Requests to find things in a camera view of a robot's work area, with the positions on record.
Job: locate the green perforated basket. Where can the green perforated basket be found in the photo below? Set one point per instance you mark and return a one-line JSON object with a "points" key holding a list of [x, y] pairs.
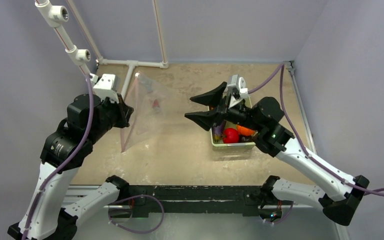
{"points": [[245, 143]]}

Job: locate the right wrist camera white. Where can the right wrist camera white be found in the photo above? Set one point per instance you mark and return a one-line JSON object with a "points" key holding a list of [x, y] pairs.
{"points": [[237, 89]]}

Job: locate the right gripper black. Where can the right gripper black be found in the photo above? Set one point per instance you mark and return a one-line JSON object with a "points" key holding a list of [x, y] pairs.
{"points": [[222, 110]]}

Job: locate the red handled adjustable wrench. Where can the red handled adjustable wrench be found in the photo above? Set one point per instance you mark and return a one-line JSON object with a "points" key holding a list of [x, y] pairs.
{"points": [[155, 105]]}

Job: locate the purple eggplant toy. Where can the purple eggplant toy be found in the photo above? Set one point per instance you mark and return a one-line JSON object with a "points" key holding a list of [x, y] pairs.
{"points": [[218, 132]]}

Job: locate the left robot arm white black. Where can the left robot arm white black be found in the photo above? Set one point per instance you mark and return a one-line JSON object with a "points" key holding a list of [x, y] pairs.
{"points": [[89, 117]]}

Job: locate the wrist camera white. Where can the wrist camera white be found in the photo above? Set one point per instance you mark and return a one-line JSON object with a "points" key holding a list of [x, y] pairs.
{"points": [[237, 89], [105, 87]]}

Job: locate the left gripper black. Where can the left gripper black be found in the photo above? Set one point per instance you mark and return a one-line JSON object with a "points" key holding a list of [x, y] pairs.
{"points": [[124, 110]]}

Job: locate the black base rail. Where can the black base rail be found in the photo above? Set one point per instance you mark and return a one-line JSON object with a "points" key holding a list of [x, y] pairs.
{"points": [[246, 200]]}

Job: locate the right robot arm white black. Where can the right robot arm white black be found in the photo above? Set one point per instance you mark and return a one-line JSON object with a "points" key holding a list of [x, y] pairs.
{"points": [[334, 192]]}

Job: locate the red tomato toy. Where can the red tomato toy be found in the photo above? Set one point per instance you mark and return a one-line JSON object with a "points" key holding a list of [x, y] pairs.
{"points": [[230, 136]]}

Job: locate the clear zip top bag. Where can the clear zip top bag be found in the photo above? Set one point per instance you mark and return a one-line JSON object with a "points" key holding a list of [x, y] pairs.
{"points": [[144, 123]]}

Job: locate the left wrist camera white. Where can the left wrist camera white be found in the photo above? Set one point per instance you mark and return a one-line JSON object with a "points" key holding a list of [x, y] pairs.
{"points": [[105, 87]]}

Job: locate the aluminium frame rail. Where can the aluminium frame rail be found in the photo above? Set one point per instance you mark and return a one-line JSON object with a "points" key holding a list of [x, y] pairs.
{"points": [[342, 231]]}

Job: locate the orange pumpkin toy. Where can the orange pumpkin toy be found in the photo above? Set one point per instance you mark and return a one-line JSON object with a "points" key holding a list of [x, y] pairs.
{"points": [[245, 131]]}

